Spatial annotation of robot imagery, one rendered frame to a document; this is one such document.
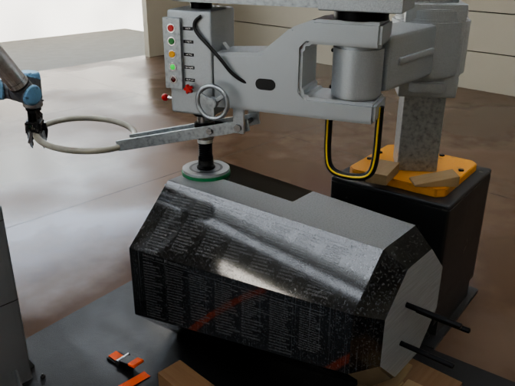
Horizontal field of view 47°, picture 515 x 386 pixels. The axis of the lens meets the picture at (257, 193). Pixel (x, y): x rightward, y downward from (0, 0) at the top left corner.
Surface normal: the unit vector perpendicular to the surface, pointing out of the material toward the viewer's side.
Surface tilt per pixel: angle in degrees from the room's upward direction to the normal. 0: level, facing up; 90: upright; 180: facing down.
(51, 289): 0
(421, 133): 90
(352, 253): 45
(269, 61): 90
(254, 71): 90
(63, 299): 0
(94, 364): 0
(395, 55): 90
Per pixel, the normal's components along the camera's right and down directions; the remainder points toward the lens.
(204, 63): -0.39, 0.36
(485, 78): -0.69, 0.28
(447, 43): 0.22, 0.38
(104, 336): 0.00, -0.92
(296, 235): -0.42, -0.44
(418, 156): -0.12, 0.39
